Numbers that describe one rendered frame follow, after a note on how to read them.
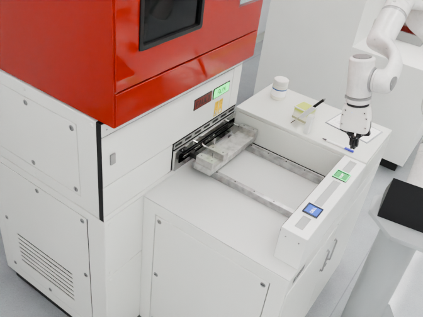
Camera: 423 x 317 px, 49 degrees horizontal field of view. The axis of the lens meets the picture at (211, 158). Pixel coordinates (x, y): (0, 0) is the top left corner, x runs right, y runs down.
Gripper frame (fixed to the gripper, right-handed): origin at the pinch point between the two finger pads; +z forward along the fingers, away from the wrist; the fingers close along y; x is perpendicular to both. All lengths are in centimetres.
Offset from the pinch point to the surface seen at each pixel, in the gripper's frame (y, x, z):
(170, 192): -57, -37, 18
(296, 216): -6.6, -32.2, 14.5
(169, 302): -57, -46, 70
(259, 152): -43.8, 8.0, 19.0
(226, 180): -43, -19, 19
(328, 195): -2.9, -13.5, 15.7
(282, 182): -27.2, -1.3, 24.4
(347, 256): -18, 66, 110
